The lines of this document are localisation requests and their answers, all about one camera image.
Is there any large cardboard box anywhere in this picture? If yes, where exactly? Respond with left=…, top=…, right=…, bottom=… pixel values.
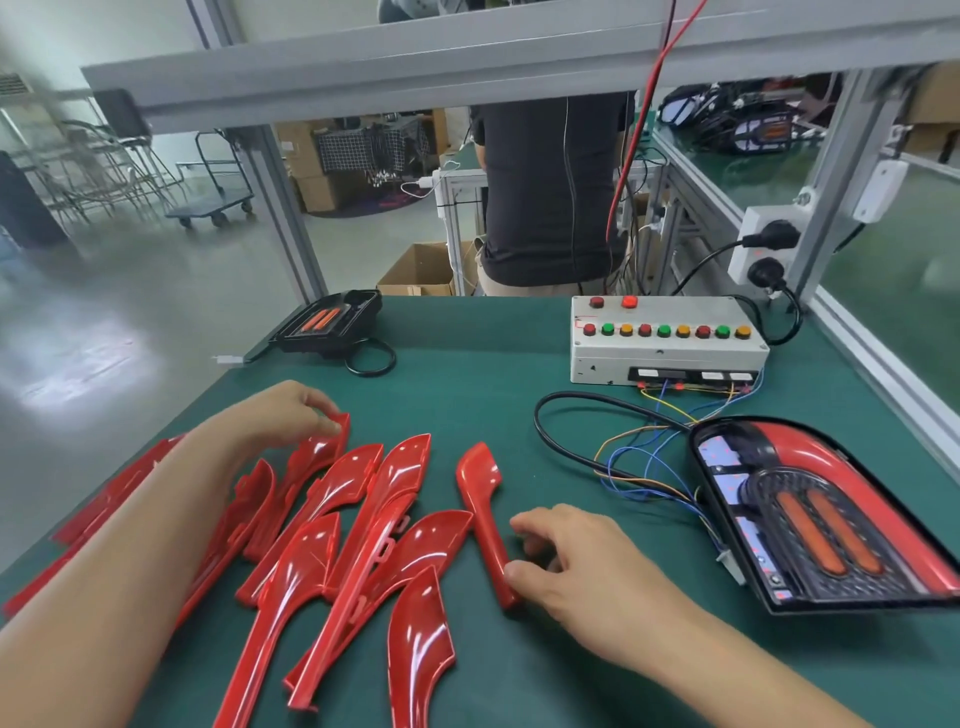
left=277, top=120, right=369, bottom=215

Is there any black mesh basket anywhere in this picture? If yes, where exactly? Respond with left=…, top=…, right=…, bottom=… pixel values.
left=315, top=123, right=429, bottom=174

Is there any white switch box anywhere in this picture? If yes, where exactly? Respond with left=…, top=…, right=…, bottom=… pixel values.
left=852, top=157, right=912, bottom=227

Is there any white metal stand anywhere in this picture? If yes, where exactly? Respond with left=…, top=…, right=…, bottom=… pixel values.
left=432, top=168, right=489, bottom=294

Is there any red power cable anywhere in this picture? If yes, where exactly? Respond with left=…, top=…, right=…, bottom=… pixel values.
left=604, top=0, right=710, bottom=245

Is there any person's left forearm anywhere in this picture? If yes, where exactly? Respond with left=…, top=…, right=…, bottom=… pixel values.
left=0, top=427, right=264, bottom=728

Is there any group of metal chairs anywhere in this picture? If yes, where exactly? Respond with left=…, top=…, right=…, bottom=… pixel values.
left=0, top=93, right=189, bottom=227

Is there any pile of red lens covers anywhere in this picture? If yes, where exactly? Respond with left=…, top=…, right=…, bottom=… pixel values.
left=0, top=412, right=476, bottom=728

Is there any white power strip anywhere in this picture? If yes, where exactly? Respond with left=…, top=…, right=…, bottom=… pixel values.
left=727, top=202, right=819, bottom=302

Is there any aluminium workstation frame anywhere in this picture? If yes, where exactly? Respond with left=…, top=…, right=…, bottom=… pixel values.
left=82, top=0, right=960, bottom=452

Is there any beige test button box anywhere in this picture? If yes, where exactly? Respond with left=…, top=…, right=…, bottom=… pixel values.
left=570, top=294, right=771, bottom=392

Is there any person's right hand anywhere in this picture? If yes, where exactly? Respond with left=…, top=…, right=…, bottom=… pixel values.
left=502, top=502, right=710, bottom=672

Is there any red curved lens cover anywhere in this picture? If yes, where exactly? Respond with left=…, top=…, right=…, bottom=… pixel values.
left=456, top=441, right=524, bottom=612

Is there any white cloth bundle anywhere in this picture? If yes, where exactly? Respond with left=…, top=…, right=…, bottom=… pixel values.
left=378, top=0, right=467, bottom=24

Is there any black tail light assembly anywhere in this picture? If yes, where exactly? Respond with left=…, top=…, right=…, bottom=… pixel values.
left=532, top=390, right=960, bottom=617

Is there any person's left hand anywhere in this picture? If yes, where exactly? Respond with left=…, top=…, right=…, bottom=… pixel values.
left=214, top=379, right=347, bottom=464

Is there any black bin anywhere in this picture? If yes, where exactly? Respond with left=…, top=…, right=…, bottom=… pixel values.
left=0, top=150, right=69, bottom=249

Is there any pile of black lamp housings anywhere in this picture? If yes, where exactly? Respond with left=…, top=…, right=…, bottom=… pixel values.
left=217, top=288, right=401, bottom=378

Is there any flat platform trolley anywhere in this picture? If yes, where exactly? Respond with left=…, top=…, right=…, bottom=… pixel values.
left=165, top=127, right=257, bottom=230

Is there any low open cardboard carton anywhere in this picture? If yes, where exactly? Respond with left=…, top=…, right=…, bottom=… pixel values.
left=378, top=243, right=482, bottom=297

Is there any coloured wire harness with connector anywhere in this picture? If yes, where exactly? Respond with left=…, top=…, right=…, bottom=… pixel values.
left=592, top=375, right=767, bottom=519

